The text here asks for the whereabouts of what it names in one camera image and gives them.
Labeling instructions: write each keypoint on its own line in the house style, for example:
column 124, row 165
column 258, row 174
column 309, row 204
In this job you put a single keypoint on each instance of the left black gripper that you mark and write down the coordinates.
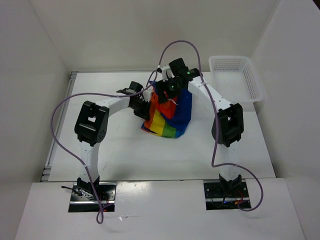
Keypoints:
column 145, row 114

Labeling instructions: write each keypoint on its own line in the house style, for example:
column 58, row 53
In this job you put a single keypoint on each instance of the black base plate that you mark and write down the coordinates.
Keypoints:
column 81, row 202
column 216, row 199

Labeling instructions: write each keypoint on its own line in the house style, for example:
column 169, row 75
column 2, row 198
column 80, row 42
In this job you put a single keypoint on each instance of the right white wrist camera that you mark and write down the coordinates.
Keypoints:
column 165, row 71

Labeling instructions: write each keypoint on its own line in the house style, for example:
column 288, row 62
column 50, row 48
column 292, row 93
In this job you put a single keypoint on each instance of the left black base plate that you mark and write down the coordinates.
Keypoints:
column 81, row 202

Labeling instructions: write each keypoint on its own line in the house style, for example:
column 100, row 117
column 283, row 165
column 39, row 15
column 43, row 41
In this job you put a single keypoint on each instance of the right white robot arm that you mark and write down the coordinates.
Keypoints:
column 228, row 121

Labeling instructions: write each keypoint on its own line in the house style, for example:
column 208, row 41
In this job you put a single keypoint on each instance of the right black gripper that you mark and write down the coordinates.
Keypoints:
column 162, row 86

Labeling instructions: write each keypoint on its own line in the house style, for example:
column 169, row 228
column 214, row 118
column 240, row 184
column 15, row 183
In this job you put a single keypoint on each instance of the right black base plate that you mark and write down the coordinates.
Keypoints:
column 216, row 199

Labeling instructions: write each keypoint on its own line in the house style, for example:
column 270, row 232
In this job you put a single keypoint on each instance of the white plastic basket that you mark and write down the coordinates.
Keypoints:
column 236, row 78

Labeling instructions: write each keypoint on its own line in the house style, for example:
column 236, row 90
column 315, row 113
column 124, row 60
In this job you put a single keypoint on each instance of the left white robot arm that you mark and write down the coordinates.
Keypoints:
column 91, row 129

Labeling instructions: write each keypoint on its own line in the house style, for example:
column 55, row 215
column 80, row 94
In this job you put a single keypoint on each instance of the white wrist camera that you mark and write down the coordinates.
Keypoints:
column 165, row 71
column 147, row 94

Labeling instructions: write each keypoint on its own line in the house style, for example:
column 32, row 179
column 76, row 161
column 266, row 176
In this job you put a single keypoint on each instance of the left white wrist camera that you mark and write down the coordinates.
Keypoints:
column 147, row 94

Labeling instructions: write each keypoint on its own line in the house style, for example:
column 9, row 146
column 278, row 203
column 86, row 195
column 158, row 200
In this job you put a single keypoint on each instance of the rainbow striped shorts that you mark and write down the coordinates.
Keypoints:
column 169, row 119

